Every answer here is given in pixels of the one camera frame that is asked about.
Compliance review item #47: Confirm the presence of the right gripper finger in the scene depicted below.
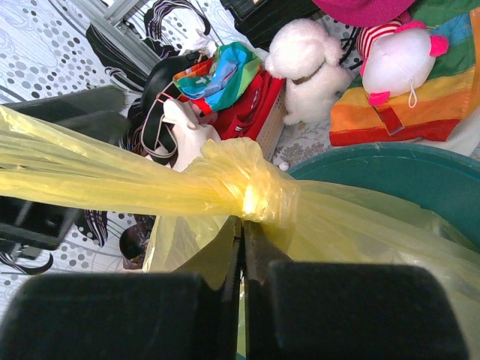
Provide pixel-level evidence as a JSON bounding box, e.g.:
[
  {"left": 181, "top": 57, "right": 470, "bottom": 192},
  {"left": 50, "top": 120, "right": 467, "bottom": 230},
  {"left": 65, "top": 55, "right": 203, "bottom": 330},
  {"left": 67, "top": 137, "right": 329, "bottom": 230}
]
[{"left": 243, "top": 221, "right": 469, "bottom": 359}]

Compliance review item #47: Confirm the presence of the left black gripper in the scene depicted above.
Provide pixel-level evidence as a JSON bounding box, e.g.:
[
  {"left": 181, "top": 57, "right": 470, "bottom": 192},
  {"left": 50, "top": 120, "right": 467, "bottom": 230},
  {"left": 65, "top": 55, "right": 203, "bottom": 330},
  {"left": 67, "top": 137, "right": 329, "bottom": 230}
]
[{"left": 0, "top": 85, "right": 242, "bottom": 359}]

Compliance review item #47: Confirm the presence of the yellow plastic trash bag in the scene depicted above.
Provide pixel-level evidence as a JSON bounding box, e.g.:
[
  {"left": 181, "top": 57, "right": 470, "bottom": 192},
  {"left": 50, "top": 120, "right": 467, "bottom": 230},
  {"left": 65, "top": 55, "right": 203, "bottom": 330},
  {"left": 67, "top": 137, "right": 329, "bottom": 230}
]
[{"left": 1, "top": 107, "right": 479, "bottom": 347}]

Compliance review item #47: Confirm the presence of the cream canvas tote bag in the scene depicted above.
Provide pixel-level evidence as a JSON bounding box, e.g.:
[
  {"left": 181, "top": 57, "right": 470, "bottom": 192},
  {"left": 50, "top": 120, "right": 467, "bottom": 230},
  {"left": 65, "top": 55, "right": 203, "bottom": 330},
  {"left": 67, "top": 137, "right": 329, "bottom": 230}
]
[{"left": 140, "top": 93, "right": 221, "bottom": 172}]

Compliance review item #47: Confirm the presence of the colourful printed bag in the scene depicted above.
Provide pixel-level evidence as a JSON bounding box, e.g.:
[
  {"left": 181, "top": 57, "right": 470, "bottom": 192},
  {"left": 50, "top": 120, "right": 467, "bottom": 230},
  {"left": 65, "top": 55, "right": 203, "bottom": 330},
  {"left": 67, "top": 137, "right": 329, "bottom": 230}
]
[{"left": 173, "top": 42, "right": 262, "bottom": 115}]

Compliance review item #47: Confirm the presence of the teal plastic trash bin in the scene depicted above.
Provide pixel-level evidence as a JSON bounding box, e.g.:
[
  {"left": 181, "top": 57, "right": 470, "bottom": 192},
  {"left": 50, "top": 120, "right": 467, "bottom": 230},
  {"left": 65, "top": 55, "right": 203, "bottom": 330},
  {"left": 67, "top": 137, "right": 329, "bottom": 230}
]
[{"left": 289, "top": 142, "right": 479, "bottom": 245}]

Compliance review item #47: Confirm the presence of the rainbow striped bag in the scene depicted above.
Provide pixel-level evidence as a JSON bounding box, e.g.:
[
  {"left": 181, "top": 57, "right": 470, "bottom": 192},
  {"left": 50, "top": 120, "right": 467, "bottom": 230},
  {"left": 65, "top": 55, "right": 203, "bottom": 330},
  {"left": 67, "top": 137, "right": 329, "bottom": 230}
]
[{"left": 329, "top": 1, "right": 479, "bottom": 146}]

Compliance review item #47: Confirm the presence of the magenta fuzzy bag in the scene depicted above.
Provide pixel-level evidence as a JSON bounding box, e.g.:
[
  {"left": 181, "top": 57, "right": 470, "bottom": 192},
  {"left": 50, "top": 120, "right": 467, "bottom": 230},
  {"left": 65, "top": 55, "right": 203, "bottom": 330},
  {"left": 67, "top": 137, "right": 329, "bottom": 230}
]
[{"left": 313, "top": 0, "right": 415, "bottom": 27}]

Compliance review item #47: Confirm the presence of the brown patterned handbag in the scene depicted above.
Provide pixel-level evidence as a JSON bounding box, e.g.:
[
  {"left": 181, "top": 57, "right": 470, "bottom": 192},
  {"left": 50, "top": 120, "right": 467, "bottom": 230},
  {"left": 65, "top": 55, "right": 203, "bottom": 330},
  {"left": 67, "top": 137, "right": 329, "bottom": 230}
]
[{"left": 119, "top": 214, "right": 156, "bottom": 270}]

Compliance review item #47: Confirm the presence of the red cloth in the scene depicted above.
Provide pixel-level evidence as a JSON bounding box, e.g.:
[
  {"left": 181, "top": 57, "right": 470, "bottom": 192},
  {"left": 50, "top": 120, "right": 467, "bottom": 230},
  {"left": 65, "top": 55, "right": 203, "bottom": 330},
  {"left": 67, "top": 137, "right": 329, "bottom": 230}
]
[{"left": 188, "top": 70, "right": 285, "bottom": 142}]

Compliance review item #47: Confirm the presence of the black leather handbag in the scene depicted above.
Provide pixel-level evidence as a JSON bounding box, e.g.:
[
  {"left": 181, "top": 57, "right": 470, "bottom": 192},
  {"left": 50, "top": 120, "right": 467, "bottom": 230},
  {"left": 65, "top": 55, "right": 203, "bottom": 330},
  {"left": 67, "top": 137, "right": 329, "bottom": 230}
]
[{"left": 220, "top": 0, "right": 320, "bottom": 50}]

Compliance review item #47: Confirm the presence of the cream plush sheep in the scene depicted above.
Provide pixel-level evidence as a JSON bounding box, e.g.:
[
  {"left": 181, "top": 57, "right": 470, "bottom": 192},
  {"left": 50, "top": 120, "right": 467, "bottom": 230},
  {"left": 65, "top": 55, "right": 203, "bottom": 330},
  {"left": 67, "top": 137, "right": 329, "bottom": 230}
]
[{"left": 264, "top": 19, "right": 353, "bottom": 125}]

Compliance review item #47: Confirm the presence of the pink plush pig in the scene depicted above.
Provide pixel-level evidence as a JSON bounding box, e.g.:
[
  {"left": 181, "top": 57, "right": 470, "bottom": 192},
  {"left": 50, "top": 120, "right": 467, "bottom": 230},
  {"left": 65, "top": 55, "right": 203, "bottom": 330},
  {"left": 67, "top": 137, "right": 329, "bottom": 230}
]
[{"left": 356, "top": 18, "right": 449, "bottom": 108}]

